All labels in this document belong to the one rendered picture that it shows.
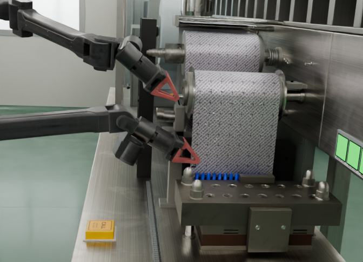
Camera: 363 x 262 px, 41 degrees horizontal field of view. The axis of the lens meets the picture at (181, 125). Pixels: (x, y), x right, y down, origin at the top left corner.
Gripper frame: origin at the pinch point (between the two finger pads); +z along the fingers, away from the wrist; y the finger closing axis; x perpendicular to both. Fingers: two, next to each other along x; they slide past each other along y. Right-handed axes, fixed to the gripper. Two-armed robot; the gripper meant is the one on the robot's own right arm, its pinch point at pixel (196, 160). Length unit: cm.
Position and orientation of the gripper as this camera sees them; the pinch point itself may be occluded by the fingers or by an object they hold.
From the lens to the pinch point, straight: 133.8
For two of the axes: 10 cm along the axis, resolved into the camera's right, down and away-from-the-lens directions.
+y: 1.1, 2.4, -9.7
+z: 8.4, 4.9, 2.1
